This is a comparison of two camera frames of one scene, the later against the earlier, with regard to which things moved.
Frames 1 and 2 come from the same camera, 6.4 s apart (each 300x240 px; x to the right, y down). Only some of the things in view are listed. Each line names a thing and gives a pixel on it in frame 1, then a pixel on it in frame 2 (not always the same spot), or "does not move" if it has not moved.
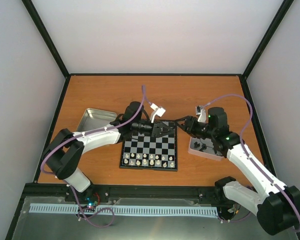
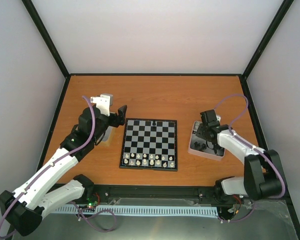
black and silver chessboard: (143, 151) does not move
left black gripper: (157, 129) to (116, 122)
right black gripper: (190, 121) to (199, 132)
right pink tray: (205, 148) does not move
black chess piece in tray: (204, 147) does not move
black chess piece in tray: (196, 145) does not move
